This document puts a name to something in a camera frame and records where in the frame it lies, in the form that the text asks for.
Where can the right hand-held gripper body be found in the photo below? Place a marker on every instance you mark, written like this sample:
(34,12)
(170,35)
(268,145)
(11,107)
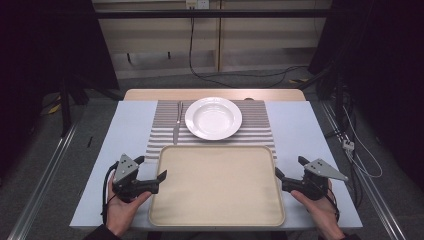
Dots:
(316,181)

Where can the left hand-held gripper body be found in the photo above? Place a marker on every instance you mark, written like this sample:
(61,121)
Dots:
(125,168)

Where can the person's right hand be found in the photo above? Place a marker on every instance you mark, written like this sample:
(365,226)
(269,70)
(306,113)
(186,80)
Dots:
(321,213)

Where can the person's left hand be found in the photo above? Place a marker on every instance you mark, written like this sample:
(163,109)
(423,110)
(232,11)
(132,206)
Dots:
(120,215)

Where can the light blue table cover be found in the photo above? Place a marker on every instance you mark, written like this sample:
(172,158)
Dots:
(300,133)

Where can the small black floor object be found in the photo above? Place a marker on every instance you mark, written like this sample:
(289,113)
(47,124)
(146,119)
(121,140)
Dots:
(89,141)

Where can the silver fork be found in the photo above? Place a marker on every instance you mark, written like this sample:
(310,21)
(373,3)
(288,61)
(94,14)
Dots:
(176,130)

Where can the white power adapter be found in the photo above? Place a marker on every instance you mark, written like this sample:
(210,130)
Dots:
(348,144)

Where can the striped grey placemat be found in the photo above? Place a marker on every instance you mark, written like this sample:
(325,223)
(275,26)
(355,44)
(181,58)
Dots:
(256,130)

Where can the beige tray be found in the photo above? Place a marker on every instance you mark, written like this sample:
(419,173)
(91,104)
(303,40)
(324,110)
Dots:
(216,186)

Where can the white deep plate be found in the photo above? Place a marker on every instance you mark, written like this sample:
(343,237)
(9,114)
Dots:
(213,118)

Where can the black metal stand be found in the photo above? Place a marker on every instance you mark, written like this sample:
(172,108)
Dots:
(65,106)

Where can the light wooden shelf unit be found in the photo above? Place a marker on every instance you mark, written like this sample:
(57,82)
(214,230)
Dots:
(266,40)

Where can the black curtain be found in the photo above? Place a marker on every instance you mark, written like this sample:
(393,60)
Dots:
(40,50)
(383,50)

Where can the black horizontal bar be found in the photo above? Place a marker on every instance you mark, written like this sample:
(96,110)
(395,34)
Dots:
(213,13)

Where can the aluminium floor rail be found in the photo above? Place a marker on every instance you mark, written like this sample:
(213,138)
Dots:
(43,183)
(373,186)

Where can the white wall socket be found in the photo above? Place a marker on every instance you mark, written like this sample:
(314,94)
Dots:
(197,4)

